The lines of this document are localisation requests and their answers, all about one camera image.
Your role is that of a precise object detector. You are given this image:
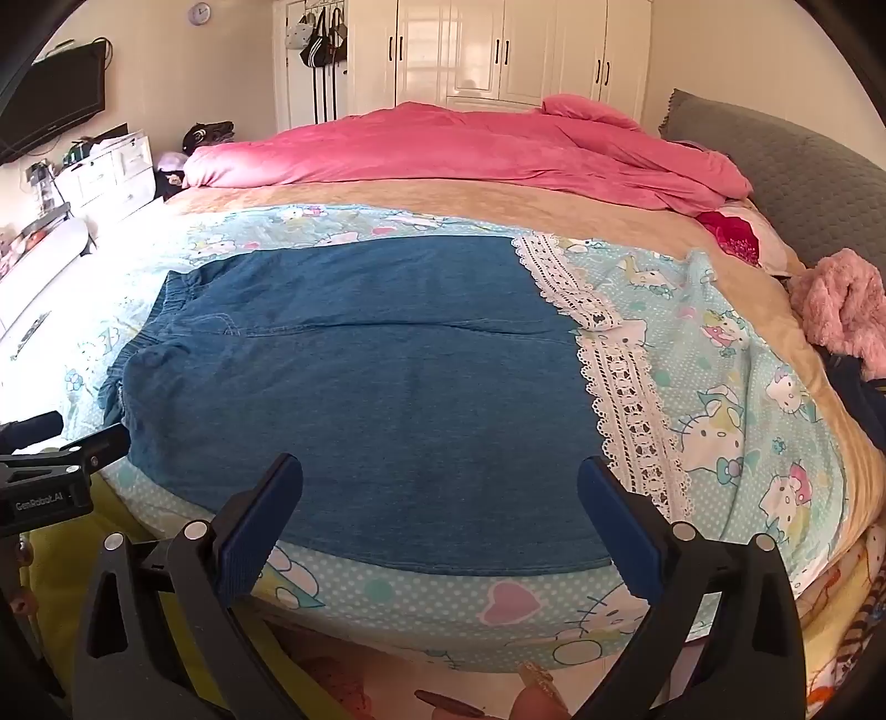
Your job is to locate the grey padded headboard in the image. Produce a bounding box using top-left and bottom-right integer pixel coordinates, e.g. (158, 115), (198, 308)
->
(657, 89), (886, 299)

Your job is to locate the blue denim pants lace trim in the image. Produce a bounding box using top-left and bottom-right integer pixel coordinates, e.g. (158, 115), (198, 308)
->
(104, 234), (686, 575)

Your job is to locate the yellow printed bed sheet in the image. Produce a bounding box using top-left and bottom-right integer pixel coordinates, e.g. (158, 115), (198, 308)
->
(796, 519), (886, 720)

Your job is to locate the pink duvet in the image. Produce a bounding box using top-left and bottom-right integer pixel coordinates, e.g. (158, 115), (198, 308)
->
(181, 93), (754, 219)

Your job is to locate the black television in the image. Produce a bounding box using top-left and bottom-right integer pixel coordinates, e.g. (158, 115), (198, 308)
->
(0, 43), (108, 166)

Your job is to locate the cartoon cat printed blanket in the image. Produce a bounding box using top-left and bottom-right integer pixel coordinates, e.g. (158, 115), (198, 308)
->
(59, 200), (849, 676)

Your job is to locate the white drawer cabinet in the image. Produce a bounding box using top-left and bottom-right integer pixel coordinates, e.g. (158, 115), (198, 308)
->
(54, 128), (154, 219)

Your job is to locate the white wardrobe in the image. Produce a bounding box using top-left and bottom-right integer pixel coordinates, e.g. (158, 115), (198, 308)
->
(273, 0), (653, 129)

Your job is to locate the red floral pillow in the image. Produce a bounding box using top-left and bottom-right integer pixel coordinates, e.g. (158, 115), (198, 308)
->
(696, 200), (790, 274)

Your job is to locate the white glossy table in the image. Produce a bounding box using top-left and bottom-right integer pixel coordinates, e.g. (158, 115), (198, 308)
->
(0, 220), (94, 361)

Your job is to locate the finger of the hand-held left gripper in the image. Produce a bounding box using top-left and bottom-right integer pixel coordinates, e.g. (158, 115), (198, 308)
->
(59, 424), (131, 479)
(0, 412), (65, 454)

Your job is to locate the person's right hand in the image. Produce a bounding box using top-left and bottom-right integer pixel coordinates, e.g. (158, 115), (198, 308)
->
(415, 661), (572, 720)

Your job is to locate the dark navy cloth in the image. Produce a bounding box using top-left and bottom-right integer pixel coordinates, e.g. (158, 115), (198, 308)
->
(823, 353), (886, 451)

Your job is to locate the pink fluffy cloth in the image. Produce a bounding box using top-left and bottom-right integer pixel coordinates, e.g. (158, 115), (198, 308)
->
(789, 250), (886, 380)

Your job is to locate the black hanging bag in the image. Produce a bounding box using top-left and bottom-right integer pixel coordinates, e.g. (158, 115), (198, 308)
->
(299, 7), (334, 120)

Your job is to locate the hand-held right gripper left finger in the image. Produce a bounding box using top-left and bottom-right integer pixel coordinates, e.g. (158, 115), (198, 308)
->
(73, 453), (306, 720)

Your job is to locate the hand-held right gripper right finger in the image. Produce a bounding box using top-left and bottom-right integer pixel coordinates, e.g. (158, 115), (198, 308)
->
(576, 455), (807, 720)

